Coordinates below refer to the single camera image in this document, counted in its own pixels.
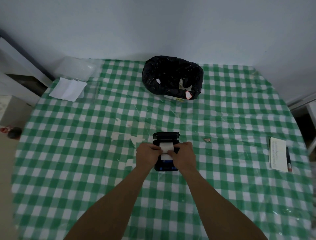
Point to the person's right hand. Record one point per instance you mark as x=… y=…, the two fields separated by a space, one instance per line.
x=185 y=158

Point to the person's left hand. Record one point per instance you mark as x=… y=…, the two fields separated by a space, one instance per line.
x=145 y=157

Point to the white thermal paper roll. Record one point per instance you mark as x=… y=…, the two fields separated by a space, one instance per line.
x=166 y=146

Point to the black portable printer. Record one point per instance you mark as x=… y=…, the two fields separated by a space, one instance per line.
x=165 y=135

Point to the pink red-edged sticker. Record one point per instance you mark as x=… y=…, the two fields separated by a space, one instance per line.
x=188 y=95

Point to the person's left forearm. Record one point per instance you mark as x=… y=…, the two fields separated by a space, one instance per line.
x=111 y=207

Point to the person's right forearm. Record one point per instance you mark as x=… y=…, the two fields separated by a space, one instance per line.
x=222 y=210

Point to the small flat white paper scrap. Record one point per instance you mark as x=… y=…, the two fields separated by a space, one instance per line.
x=129 y=163

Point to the large torn white paper scrap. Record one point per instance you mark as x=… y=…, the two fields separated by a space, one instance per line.
x=135 y=139

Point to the small brown crumb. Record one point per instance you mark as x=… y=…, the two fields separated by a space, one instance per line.
x=207 y=140

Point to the green white checkered tablecloth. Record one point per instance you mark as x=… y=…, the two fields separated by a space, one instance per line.
x=74 y=160

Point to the crumpled white paper strip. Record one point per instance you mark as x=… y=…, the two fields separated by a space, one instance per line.
x=185 y=84

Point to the black trash bag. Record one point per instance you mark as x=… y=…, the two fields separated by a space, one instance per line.
x=170 y=69

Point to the white notepad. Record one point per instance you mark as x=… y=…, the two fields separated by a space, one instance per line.
x=277 y=154

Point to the black pen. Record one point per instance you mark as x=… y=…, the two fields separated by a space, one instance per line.
x=288 y=159

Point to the white folded paper sheet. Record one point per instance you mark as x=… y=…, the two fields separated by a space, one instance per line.
x=66 y=89

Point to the clear plastic bag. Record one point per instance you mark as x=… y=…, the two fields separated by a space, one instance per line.
x=74 y=68

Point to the white metal rack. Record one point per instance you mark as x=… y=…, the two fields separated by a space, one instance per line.
x=309 y=108

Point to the dark cola bottle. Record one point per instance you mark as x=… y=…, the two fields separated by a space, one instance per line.
x=13 y=133

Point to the white foam box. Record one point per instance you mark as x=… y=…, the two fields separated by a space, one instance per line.
x=12 y=111

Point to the white cabinet with black top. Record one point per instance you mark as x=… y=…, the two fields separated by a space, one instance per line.
x=14 y=64

